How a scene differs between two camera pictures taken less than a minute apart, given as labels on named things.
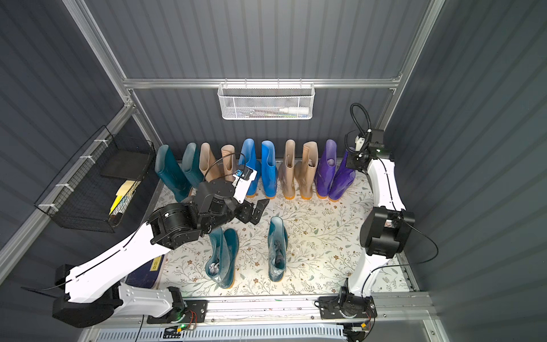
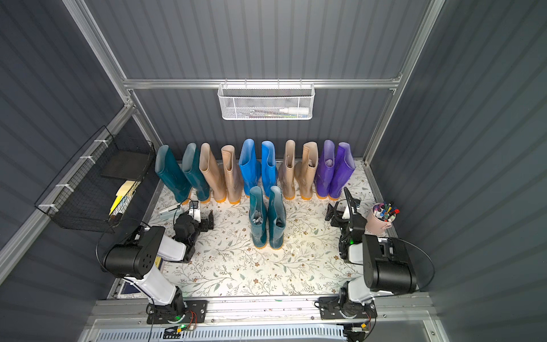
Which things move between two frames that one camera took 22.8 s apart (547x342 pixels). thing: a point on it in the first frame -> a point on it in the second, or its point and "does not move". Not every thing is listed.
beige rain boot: [303, 169] does not move
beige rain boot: [208, 164] does not move
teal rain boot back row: [191, 164] does not move
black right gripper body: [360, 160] -> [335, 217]
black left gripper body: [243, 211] -> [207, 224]
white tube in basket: [295, 110] does not move
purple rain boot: [325, 168] does not move
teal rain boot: [278, 239] -> [276, 219]
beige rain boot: [287, 170] does not move
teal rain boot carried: [171, 173] does not move
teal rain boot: [224, 245] -> [258, 216]
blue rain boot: [269, 174] does not move
